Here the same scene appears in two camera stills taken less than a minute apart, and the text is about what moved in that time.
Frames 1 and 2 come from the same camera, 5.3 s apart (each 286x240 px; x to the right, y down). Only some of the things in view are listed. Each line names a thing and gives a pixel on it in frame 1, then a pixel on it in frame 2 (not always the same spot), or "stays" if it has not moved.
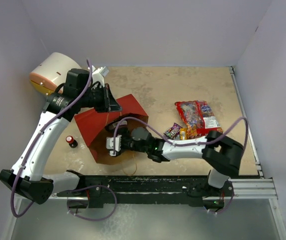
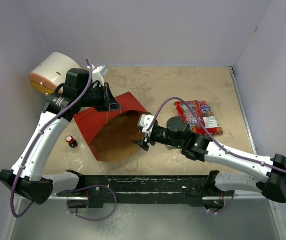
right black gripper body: x=128 y=143 to x=159 y=135
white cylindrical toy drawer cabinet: x=52 y=73 stays
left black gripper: x=113 y=106 stays
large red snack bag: x=199 y=118 stays
